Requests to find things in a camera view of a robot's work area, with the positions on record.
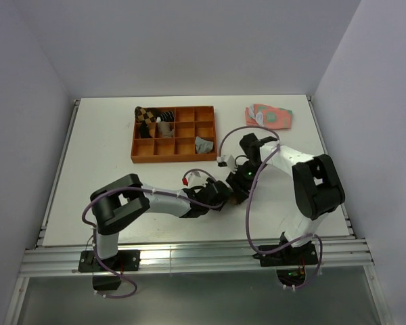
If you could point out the brown checkered rolled sock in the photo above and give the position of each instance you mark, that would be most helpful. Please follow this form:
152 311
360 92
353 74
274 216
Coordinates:
146 115

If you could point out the black white striped sock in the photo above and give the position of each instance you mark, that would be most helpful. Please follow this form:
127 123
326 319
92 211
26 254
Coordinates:
167 116

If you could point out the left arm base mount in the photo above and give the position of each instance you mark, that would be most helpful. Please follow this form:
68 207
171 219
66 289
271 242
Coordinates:
123 261

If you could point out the aluminium front rail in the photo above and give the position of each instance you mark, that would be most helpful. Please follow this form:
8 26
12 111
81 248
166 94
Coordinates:
188 258

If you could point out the argyle beige orange sock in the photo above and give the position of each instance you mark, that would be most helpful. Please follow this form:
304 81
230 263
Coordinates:
234 199

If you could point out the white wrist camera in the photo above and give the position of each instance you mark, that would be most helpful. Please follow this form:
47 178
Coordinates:
194 178
226 161

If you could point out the beige rolled sock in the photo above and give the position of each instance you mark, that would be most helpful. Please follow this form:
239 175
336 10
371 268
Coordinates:
165 129

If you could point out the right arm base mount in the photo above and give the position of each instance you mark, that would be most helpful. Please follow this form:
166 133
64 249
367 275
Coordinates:
305 255

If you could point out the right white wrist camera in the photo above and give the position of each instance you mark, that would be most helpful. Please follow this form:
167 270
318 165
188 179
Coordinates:
226 161

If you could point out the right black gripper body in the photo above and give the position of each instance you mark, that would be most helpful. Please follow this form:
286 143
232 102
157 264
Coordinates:
245 175

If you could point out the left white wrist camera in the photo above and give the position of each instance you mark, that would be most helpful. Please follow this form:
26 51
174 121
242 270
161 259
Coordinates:
194 178

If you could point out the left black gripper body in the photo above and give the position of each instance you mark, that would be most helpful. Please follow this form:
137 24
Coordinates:
209 181

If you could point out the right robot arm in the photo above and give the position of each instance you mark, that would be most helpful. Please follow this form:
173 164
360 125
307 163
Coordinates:
317 191

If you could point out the pink green sock pair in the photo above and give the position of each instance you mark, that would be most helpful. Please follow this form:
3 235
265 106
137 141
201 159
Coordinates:
268 116

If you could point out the black sock in tray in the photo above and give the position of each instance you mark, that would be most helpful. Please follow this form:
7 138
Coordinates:
144 131

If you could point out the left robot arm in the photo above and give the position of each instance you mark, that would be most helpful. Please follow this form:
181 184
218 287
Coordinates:
117 205

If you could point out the grey ankle sock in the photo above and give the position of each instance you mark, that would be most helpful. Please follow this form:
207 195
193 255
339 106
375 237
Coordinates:
203 146

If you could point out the orange compartment tray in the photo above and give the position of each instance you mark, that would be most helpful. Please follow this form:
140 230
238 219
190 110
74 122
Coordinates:
190 122

